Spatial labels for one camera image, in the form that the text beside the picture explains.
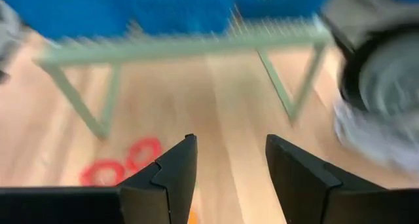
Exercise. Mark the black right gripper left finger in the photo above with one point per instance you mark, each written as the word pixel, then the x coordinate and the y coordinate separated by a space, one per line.
pixel 170 184

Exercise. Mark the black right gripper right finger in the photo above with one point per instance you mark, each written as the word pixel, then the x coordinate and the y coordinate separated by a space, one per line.
pixel 294 184

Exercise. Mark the blue plastic basket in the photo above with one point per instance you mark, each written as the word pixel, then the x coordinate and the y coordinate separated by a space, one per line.
pixel 183 11
pixel 82 14
pixel 278 3

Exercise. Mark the green perforated metal shelf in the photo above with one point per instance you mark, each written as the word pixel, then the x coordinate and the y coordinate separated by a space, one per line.
pixel 163 48

